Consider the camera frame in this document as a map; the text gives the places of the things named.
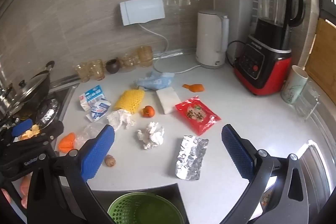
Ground brown nut shell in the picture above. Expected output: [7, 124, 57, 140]
[104, 155, 116, 167]

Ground clear plastic wrap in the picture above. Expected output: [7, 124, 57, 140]
[73, 122, 105, 150]

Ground orange carrot peel piece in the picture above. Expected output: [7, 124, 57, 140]
[58, 132, 76, 153]

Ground alcohol wipes packet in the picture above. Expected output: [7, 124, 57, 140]
[86, 98, 111, 122]

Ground white tissue ball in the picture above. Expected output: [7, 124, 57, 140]
[137, 122, 165, 150]

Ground yellow foam fruit net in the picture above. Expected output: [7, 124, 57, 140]
[113, 89, 145, 114]

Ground blue cleaning cloth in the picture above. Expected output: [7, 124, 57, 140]
[134, 72, 175, 90]

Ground white paper towel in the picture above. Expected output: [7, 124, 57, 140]
[107, 109, 135, 131]

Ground green plastic trash basket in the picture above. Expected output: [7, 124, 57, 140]
[108, 192, 185, 224]

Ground person's left hand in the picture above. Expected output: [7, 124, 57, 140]
[1, 174, 34, 210]

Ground food scraps pile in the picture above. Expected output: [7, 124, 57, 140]
[19, 124, 40, 140]

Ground wok with glass lid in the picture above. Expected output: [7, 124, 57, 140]
[1, 60, 55, 120]

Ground foil stove burner liner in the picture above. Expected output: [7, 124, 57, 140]
[35, 98, 60, 129]

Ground crumpled aluminium foil bag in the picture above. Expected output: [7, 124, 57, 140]
[175, 135, 209, 181]

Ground red snack packet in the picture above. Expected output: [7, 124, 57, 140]
[175, 96, 221, 136]

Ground blue white milk carton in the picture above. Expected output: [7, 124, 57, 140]
[79, 85, 105, 111]

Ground orange mandarin peel ball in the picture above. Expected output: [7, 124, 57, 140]
[142, 106, 155, 118]

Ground amber glass cup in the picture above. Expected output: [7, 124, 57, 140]
[75, 63, 91, 83]
[88, 59, 105, 81]

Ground clear glass holder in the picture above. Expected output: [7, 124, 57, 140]
[294, 80, 321, 121]

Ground flat orange peel piece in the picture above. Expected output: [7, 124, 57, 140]
[182, 84, 205, 93]

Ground ceramic cup with drawing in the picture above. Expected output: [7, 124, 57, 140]
[281, 65, 309, 104]

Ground red black blender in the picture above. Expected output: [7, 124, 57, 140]
[234, 0, 306, 96]

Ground white sponge block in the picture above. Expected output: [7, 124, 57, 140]
[156, 87, 181, 114]

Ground dark brown clay pot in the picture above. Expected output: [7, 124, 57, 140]
[105, 59, 121, 75]

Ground glass teapot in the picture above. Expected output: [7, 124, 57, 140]
[120, 53, 139, 72]

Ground stacked amber glass cups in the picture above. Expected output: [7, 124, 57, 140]
[137, 46, 153, 67]

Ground wooden cutting board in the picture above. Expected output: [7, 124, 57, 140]
[305, 18, 336, 101]

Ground white electric kettle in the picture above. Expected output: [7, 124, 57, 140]
[196, 10, 230, 69]

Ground black blender power cable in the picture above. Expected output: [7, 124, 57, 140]
[226, 40, 247, 68]

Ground white power cable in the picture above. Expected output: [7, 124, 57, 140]
[138, 23, 203, 75]

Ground white wall socket box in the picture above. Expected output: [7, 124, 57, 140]
[120, 0, 165, 26]

